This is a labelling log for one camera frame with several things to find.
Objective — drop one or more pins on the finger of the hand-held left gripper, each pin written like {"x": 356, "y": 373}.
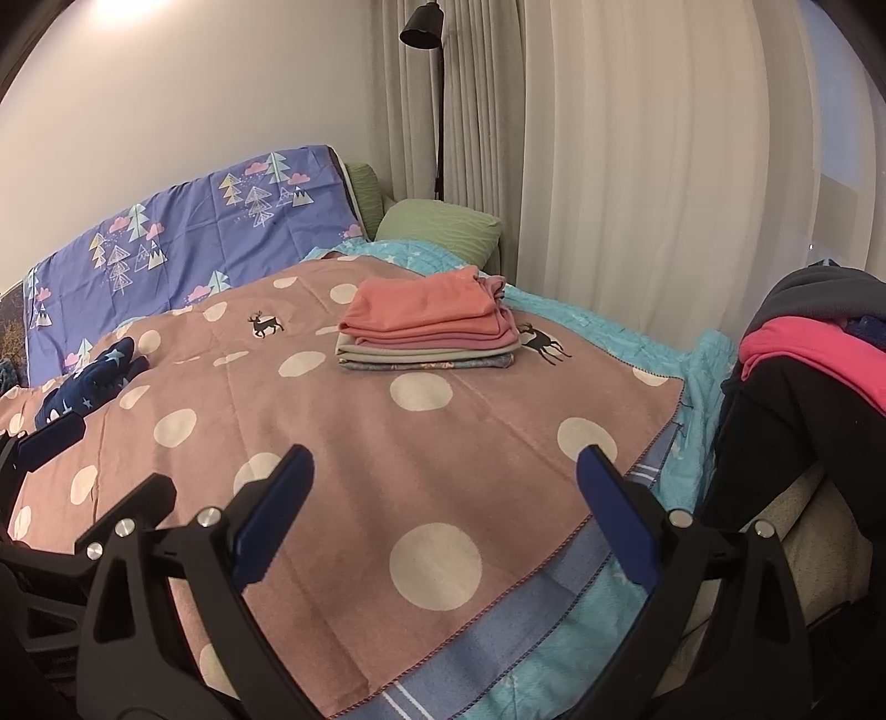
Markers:
{"x": 52, "y": 435}
{"x": 149, "y": 498}

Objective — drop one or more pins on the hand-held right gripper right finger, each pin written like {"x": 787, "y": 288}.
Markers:
{"x": 616, "y": 519}

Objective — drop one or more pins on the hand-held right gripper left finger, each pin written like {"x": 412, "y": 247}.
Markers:
{"x": 277, "y": 512}

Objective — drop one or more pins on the pink long-sleeve shirt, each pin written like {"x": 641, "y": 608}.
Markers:
{"x": 422, "y": 298}

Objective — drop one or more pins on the navy star print blanket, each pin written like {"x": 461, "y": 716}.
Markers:
{"x": 90, "y": 388}

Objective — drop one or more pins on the pink polka dot blanket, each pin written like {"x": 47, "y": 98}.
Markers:
{"x": 415, "y": 450}

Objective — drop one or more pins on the beige armchair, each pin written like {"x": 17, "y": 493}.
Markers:
{"x": 803, "y": 547}

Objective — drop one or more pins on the black jacket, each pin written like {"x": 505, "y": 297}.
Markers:
{"x": 782, "y": 429}

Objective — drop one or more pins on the light blue quilt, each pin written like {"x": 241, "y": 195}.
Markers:
{"x": 623, "y": 325}

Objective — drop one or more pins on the folded beige garment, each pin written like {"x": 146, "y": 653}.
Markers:
{"x": 415, "y": 354}

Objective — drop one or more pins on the folded patterned garment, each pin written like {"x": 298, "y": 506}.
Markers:
{"x": 450, "y": 364}

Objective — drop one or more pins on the folded mauve pink garment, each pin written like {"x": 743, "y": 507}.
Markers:
{"x": 443, "y": 338}

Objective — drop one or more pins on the bright pink garment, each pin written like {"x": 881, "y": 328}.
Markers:
{"x": 803, "y": 346}

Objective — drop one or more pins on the blue tree print sheet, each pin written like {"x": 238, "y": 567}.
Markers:
{"x": 194, "y": 208}

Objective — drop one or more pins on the dark grey fleece garment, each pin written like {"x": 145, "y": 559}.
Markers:
{"x": 817, "y": 291}

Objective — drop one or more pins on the green cushion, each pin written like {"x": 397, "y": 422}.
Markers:
{"x": 363, "y": 194}

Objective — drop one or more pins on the green pillow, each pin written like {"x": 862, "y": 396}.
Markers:
{"x": 443, "y": 225}

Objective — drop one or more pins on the white pleated curtain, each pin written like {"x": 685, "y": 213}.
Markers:
{"x": 623, "y": 173}

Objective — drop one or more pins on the black floor lamp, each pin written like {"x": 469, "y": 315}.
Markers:
{"x": 422, "y": 24}

